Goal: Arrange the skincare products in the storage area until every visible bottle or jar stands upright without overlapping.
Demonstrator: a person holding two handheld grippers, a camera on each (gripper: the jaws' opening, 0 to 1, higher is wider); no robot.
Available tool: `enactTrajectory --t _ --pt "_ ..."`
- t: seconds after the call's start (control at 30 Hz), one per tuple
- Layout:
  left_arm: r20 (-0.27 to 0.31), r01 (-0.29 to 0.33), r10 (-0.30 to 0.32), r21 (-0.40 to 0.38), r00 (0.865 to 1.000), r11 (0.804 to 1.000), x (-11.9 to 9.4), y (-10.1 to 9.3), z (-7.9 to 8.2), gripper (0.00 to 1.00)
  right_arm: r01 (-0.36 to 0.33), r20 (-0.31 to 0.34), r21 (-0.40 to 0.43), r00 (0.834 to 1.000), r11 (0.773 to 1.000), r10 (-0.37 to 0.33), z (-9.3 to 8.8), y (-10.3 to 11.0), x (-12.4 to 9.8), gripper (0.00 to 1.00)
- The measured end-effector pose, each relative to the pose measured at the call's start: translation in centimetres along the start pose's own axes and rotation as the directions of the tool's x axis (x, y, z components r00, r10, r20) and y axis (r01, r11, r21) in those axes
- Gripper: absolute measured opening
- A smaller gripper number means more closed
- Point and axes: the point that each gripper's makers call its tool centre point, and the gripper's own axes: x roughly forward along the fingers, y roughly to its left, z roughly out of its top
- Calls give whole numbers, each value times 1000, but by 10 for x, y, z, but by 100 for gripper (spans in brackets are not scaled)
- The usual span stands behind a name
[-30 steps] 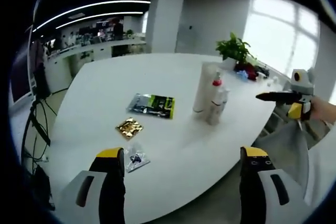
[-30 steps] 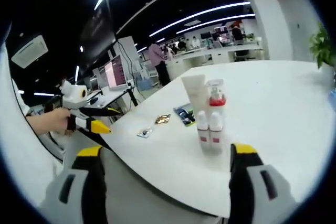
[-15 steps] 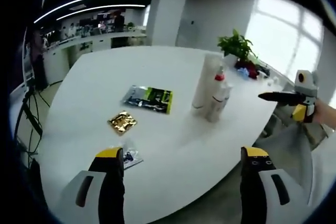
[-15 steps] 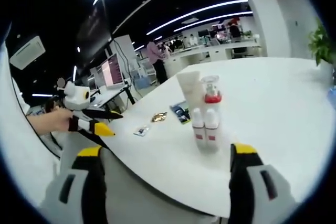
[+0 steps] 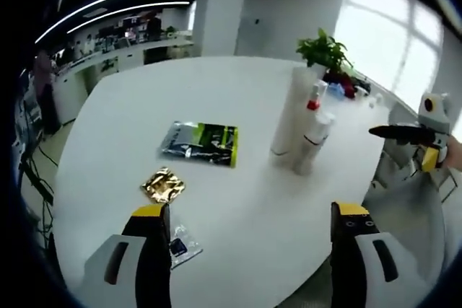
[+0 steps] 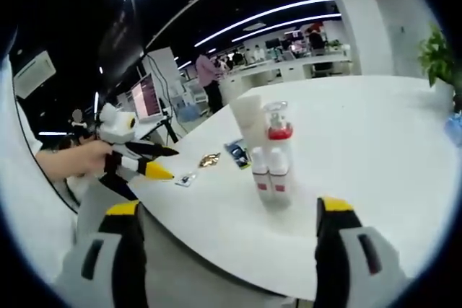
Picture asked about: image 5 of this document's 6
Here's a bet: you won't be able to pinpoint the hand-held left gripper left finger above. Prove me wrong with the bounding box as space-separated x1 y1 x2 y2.
84 203 173 308

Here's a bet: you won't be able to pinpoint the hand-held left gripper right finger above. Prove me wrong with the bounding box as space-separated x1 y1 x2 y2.
329 200 401 308

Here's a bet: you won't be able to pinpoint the small clear skincare sachet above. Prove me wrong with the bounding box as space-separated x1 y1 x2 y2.
167 221 204 270

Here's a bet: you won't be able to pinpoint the gold foil skincare sachet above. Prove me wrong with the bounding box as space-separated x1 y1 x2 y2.
139 166 188 205

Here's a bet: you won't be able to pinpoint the red-collared white skincare bottle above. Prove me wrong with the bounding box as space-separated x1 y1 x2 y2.
305 79 330 121

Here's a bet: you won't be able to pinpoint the small clear-capped skincare bottle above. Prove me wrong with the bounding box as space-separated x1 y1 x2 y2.
292 110 337 177

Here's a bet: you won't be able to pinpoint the green silver skincare sachet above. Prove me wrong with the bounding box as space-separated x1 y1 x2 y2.
156 120 240 169

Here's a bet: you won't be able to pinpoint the person's right hand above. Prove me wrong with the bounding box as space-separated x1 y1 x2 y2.
443 137 462 171

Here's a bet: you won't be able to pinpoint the grey mesh office chair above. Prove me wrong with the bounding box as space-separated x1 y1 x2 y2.
362 100 462 222

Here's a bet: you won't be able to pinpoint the blue plastic bag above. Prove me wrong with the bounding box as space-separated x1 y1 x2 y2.
326 82 344 99

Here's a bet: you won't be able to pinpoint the potted green plant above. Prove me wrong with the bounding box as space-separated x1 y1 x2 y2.
295 27 354 80

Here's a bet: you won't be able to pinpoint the long white counter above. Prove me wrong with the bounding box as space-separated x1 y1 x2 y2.
53 39 198 125

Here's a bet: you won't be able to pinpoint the black floor cables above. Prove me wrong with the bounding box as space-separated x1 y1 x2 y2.
19 145 55 251

